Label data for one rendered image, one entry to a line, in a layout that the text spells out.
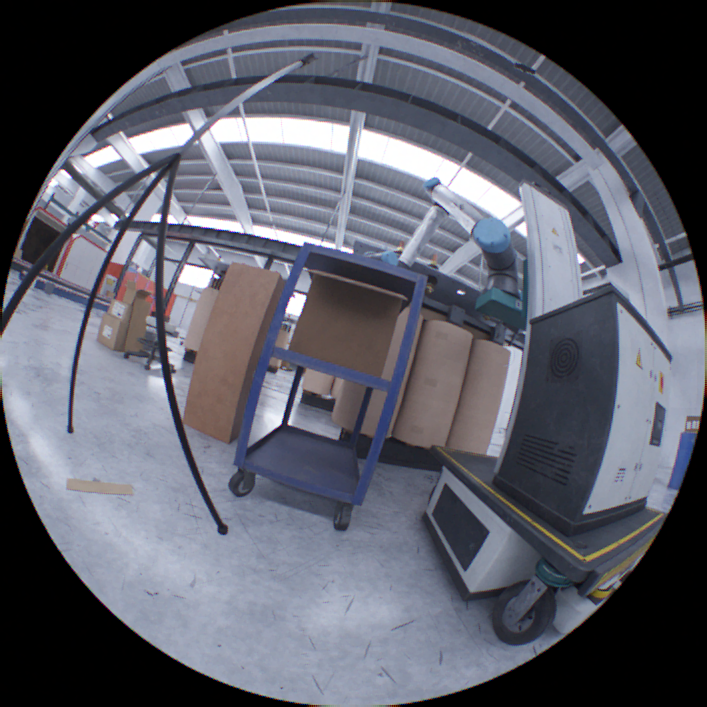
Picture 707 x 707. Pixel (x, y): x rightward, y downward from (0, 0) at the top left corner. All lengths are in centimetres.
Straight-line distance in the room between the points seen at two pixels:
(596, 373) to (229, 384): 135
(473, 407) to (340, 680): 171
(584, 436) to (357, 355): 64
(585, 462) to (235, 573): 77
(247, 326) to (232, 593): 107
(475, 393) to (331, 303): 136
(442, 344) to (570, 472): 128
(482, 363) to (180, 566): 193
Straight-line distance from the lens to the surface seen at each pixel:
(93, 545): 67
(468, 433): 183
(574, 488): 57
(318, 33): 852
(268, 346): 73
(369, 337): 72
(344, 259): 78
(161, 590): 60
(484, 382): 184
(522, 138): 1069
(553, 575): 59
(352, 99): 475
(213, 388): 126
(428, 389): 159
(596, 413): 56
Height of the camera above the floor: 51
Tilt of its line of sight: 6 degrees up
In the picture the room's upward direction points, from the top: 17 degrees clockwise
